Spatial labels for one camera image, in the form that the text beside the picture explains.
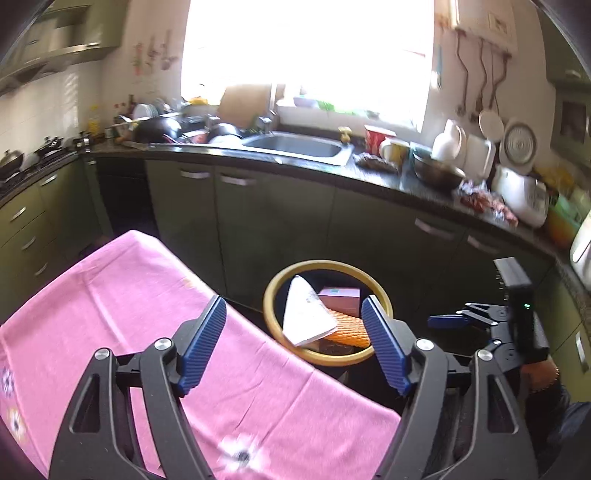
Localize person's blue jeans leg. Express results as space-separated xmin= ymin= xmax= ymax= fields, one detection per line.
xmin=545 ymin=401 xmax=591 ymax=467

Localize yellow-rimmed black bin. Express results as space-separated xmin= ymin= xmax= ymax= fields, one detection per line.
xmin=263 ymin=260 xmax=394 ymax=384

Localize wooden cutting board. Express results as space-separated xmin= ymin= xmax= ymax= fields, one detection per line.
xmin=218 ymin=85 xmax=271 ymax=121

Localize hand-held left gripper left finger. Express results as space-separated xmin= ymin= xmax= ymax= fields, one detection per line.
xmin=48 ymin=295 xmax=228 ymax=480

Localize round steamer rack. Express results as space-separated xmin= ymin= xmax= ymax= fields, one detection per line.
xmin=502 ymin=121 xmax=539 ymax=164

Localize white jug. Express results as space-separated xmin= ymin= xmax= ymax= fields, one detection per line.
xmin=431 ymin=119 xmax=467 ymax=162

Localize person's right forearm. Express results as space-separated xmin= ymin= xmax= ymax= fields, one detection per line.
xmin=526 ymin=381 xmax=571 ymax=439

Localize red cup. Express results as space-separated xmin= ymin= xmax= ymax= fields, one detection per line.
xmin=365 ymin=124 xmax=397 ymax=155

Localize yellow kettle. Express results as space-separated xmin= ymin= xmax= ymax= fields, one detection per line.
xmin=187 ymin=97 xmax=218 ymax=118

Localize green kitchen cabinets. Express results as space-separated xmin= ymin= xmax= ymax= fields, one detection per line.
xmin=0 ymin=152 xmax=591 ymax=361

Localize white rice cooker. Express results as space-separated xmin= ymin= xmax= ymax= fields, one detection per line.
xmin=492 ymin=165 xmax=550 ymax=229

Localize white round skimmer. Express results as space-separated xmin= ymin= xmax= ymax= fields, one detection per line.
xmin=478 ymin=108 xmax=504 ymax=141

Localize steel sink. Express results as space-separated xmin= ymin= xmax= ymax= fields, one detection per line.
xmin=242 ymin=133 xmax=354 ymax=167

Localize pink cardboard box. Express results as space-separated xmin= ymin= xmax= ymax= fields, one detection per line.
xmin=318 ymin=286 xmax=362 ymax=317

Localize green wall cabinet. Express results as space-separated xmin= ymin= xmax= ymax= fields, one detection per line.
xmin=0 ymin=0 xmax=127 ymax=93

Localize person's right hand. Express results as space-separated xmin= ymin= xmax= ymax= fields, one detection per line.
xmin=524 ymin=360 xmax=560 ymax=394

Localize orange sponge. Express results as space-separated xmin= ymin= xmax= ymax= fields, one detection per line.
xmin=325 ymin=310 xmax=372 ymax=347

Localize black wok with lid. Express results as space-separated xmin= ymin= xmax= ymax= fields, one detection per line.
xmin=0 ymin=148 xmax=26 ymax=174

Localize white plastic bag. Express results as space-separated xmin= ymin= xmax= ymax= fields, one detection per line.
xmin=283 ymin=274 xmax=339 ymax=347

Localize pink floral tablecloth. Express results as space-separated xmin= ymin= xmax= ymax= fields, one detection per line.
xmin=0 ymin=229 xmax=402 ymax=480

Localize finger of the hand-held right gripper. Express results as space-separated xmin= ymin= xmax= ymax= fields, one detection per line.
xmin=428 ymin=302 xmax=509 ymax=330

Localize large black wok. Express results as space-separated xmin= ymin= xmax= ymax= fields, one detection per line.
xmin=134 ymin=116 xmax=183 ymax=144

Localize red snack bags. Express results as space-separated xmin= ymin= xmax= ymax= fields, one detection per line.
xmin=455 ymin=181 xmax=520 ymax=227

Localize black frying pan with lid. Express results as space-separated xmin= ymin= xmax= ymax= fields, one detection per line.
xmin=34 ymin=136 xmax=65 ymax=158

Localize gas stove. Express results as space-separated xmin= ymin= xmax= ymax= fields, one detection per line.
xmin=0 ymin=154 xmax=79 ymax=188

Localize metal bowl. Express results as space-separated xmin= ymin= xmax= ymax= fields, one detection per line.
xmin=412 ymin=152 xmax=467 ymax=190

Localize window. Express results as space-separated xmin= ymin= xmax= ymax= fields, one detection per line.
xmin=181 ymin=0 xmax=435 ymax=130

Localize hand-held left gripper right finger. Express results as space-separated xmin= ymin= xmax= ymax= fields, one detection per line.
xmin=361 ymin=296 xmax=539 ymax=480

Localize dish rack with plates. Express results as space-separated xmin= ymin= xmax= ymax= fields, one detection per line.
xmin=131 ymin=102 xmax=185 ymax=121

